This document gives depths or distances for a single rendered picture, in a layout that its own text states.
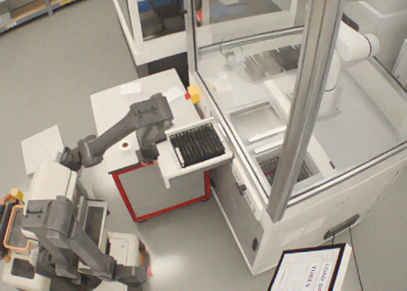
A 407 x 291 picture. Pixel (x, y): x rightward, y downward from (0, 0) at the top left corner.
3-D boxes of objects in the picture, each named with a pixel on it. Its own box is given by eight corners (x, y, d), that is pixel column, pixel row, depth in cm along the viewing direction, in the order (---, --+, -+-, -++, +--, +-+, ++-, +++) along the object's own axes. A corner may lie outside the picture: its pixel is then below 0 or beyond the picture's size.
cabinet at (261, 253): (251, 281, 214) (269, 239, 151) (195, 164, 274) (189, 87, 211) (363, 225, 233) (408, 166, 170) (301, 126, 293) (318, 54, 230)
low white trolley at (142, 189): (135, 229, 241) (107, 172, 181) (114, 162, 277) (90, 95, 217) (212, 203, 252) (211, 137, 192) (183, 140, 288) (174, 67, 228)
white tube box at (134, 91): (122, 100, 212) (120, 95, 208) (122, 91, 217) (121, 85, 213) (141, 98, 213) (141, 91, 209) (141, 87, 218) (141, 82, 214)
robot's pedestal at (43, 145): (69, 230, 239) (25, 176, 179) (59, 199, 256) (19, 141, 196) (102, 216, 247) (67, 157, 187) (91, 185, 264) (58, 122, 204)
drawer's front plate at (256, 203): (257, 221, 155) (260, 210, 147) (231, 172, 172) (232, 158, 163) (261, 219, 156) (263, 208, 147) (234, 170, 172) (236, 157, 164)
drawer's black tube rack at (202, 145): (182, 171, 171) (180, 164, 166) (170, 144, 181) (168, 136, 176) (225, 157, 175) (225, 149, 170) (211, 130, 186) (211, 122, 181)
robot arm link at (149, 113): (135, 94, 101) (146, 126, 100) (168, 91, 112) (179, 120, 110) (72, 145, 129) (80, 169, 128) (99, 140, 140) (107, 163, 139)
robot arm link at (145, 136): (149, 95, 108) (160, 127, 107) (165, 90, 110) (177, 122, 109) (133, 130, 148) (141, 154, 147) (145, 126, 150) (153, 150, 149)
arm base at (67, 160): (63, 146, 135) (56, 171, 128) (73, 139, 131) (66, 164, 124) (79, 157, 140) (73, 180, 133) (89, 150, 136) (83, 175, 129)
